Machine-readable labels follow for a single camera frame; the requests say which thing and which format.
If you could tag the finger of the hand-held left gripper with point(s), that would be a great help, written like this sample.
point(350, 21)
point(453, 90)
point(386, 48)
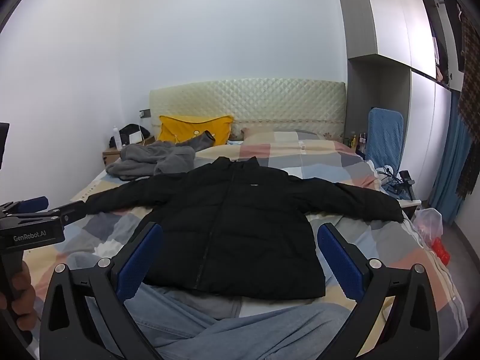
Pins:
point(69, 211)
point(35, 203)

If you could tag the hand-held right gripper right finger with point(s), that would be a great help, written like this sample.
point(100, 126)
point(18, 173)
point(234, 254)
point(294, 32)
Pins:
point(341, 262)

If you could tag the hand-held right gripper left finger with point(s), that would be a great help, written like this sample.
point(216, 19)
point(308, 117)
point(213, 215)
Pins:
point(140, 262)

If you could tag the black puffer jacket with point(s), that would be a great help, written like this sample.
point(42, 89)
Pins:
point(243, 225)

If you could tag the person's left hand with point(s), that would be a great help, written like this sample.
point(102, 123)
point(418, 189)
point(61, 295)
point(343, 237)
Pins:
point(27, 283)

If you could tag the brown cardboard box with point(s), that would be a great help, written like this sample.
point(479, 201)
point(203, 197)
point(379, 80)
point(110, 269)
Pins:
point(110, 155)

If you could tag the white bottle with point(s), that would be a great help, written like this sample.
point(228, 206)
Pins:
point(117, 138)

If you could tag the grey fleece garment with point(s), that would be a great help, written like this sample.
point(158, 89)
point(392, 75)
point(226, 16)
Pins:
point(150, 157)

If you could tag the clear plastic bag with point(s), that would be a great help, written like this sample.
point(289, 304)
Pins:
point(429, 219)

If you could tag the checkered bed duvet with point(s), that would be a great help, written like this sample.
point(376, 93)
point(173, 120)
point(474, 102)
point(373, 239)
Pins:
point(330, 165)

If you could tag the white box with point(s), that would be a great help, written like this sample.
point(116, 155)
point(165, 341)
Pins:
point(135, 138)

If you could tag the red packet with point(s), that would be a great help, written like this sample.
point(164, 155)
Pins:
point(441, 251)

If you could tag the black bag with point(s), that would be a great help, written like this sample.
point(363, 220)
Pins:
point(131, 128)

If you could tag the light grey garment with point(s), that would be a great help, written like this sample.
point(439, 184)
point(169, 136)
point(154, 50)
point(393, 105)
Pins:
point(225, 337)

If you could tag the small toiletry bottles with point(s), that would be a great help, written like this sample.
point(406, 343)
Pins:
point(356, 140)

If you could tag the blue cloth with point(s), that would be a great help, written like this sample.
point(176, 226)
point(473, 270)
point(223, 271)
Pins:
point(386, 138)

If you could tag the yellow garment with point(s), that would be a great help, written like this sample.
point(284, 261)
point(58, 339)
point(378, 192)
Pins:
point(187, 127)

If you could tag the blue curtain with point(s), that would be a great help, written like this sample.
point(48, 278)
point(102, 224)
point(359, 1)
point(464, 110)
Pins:
point(450, 157)

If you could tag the cream quilted headboard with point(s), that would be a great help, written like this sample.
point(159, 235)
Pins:
point(262, 101)

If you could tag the plaid hanging garment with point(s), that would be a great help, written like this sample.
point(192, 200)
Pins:
point(470, 120)

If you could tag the grey and white wardrobe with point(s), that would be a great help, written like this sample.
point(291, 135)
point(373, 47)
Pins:
point(386, 15)

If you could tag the wall socket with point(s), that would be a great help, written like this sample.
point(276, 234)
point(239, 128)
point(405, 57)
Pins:
point(145, 113)

